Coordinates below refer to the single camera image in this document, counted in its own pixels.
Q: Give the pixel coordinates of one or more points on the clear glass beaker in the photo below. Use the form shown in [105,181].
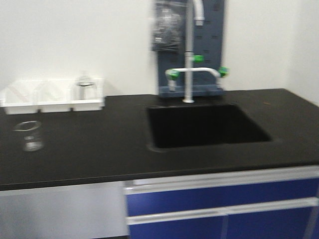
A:
[29,135]

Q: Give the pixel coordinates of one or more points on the black lab sink basin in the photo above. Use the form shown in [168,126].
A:
[176,127]

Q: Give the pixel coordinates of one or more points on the blue cabinet drawer front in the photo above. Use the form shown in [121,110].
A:
[195,192]

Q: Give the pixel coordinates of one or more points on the clear glass flask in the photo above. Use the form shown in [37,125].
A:
[87,87]

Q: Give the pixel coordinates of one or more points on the blue-grey drying pegboard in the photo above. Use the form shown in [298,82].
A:
[207,42]

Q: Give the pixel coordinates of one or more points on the plastic bag of pegs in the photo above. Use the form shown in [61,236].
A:
[167,25]

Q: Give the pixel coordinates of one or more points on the grey cabinet side panel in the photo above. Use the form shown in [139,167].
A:
[88,211]

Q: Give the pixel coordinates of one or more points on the white lab faucet green knobs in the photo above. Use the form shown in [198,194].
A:
[194,16]

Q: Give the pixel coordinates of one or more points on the white plastic divided tray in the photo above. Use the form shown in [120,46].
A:
[48,96]

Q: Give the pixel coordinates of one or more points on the blue lower cabinet door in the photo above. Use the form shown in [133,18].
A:
[287,219]

